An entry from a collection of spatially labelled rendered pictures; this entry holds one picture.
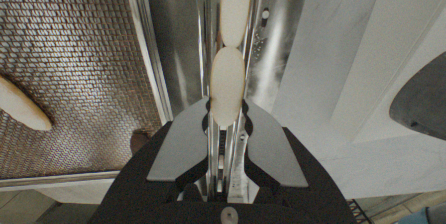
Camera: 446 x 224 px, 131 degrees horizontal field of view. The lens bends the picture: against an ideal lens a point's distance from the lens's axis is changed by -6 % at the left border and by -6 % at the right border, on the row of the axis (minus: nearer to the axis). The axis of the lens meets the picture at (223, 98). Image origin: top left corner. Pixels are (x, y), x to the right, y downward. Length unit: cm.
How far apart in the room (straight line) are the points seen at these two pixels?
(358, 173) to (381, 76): 47
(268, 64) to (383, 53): 17
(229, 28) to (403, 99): 27
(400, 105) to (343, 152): 26
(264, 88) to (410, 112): 21
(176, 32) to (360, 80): 33
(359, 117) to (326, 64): 11
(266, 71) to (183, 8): 16
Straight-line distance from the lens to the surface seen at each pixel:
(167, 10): 24
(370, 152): 60
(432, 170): 94
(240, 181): 44
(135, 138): 26
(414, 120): 32
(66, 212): 298
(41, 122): 32
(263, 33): 18
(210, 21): 19
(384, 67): 29
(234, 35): 18
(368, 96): 31
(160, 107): 21
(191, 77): 24
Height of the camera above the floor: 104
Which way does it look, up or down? 60 degrees down
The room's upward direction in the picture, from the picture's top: 177 degrees counter-clockwise
